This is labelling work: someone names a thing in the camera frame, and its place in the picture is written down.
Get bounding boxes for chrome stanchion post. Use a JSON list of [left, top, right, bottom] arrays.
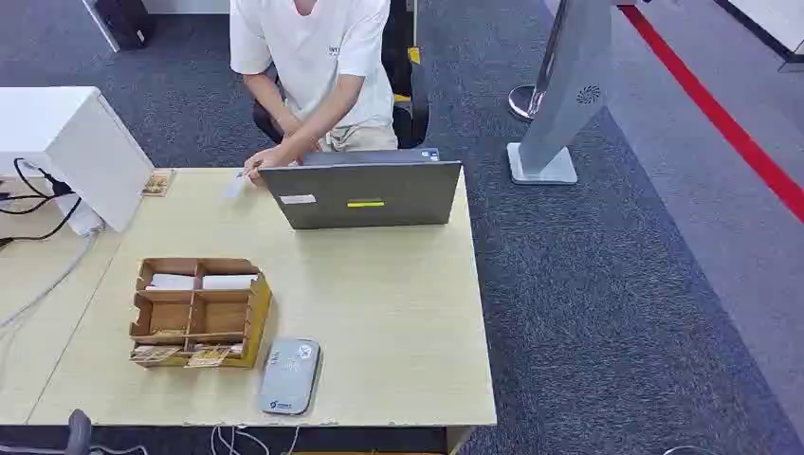
[[507, 0, 571, 123]]

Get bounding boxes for black cable with plug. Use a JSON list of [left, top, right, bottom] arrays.
[[12, 157, 75, 206]]

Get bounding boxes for person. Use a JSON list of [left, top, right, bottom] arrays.
[[228, 0, 400, 188]]

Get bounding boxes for white card stack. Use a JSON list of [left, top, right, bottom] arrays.
[[145, 273, 196, 292], [201, 273, 261, 291]]

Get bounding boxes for person's left hand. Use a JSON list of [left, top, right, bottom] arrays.
[[243, 146, 298, 188]]

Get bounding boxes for wooden card box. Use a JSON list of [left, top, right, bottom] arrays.
[[128, 257, 274, 370]]

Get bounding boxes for person's right hand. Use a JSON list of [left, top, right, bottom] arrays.
[[279, 115, 322, 154]]

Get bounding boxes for small wooden card holder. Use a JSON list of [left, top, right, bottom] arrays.
[[141, 170, 175, 198]]

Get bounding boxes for grey laptop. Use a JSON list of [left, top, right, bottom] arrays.
[[259, 148, 464, 231]]

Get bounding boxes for white cable bundle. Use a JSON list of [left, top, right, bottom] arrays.
[[210, 425, 302, 455]]

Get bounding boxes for printed card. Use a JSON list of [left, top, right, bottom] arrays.
[[184, 343, 245, 370], [130, 345, 184, 366]]

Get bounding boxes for white cabinet box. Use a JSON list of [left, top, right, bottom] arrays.
[[0, 86, 155, 238]]

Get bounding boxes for grey card reader pad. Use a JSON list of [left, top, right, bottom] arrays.
[[258, 337, 322, 416]]

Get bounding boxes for red floor tape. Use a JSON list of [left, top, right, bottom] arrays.
[[618, 5, 804, 225]]

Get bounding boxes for white partition with dark base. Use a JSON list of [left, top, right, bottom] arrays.
[[714, 0, 804, 74]]

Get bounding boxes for grey kiosk stand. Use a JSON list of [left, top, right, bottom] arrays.
[[506, 0, 621, 187]]

